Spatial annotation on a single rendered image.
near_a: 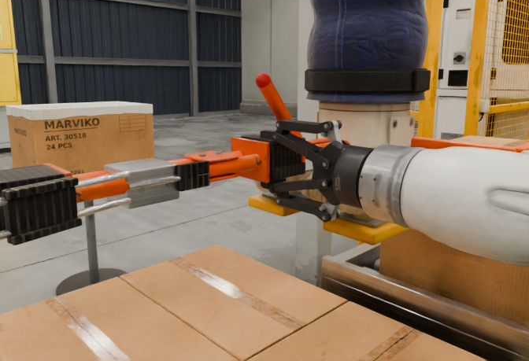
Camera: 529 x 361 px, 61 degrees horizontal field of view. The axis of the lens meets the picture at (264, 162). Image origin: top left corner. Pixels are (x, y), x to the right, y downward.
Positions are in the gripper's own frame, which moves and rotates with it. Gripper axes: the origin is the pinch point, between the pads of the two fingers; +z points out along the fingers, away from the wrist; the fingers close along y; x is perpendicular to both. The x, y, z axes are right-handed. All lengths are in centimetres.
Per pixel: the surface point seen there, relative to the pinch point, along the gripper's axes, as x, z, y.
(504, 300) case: 65, -16, 41
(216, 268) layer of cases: 36, 62, 50
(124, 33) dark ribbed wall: 496, 1064, -122
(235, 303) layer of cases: 26, 40, 50
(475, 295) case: 65, -9, 42
